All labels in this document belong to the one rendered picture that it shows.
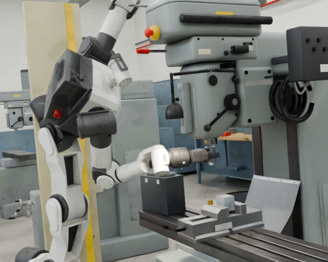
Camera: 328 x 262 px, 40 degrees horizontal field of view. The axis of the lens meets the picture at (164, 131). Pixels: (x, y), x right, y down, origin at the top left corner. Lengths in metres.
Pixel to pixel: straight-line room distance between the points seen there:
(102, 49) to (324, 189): 1.19
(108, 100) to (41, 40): 1.66
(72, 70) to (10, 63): 9.00
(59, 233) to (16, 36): 9.05
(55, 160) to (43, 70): 1.41
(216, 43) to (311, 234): 0.95
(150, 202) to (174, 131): 6.87
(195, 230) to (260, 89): 0.66
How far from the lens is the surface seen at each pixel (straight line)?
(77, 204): 2.23
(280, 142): 2.19
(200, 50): 1.83
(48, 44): 3.51
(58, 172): 2.20
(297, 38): 1.85
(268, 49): 2.07
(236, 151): 8.66
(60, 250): 2.31
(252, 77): 1.98
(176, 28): 1.79
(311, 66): 1.86
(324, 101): 2.18
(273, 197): 2.20
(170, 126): 9.27
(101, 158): 1.93
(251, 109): 1.97
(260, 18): 1.99
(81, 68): 1.96
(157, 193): 2.32
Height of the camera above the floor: 1.46
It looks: 3 degrees down
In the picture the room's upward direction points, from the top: 5 degrees counter-clockwise
